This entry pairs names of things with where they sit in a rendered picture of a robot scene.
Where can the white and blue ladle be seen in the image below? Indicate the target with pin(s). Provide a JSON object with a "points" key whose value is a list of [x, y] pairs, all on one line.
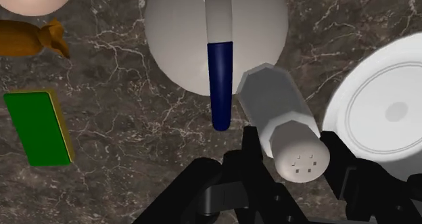
{"points": [[184, 35]]}

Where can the white salt shaker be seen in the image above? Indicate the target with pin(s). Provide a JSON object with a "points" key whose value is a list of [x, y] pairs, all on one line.
{"points": [[280, 117]]}

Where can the green and yellow sponge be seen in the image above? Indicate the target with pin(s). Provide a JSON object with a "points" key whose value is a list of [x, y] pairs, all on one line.
{"points": [[38, 127]]}

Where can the white plate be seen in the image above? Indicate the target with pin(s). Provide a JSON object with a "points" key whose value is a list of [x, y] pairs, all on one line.
{"points": [[379, 111]]}

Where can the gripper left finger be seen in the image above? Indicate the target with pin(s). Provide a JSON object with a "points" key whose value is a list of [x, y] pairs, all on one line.
{"points": [[250, 180]]}

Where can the brown wrapped candy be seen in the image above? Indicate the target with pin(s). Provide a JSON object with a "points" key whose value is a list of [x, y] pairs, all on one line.
{"points": [[23, 38]]}

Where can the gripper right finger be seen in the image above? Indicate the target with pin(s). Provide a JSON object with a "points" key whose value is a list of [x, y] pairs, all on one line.
{"points": [[362, 183]]}

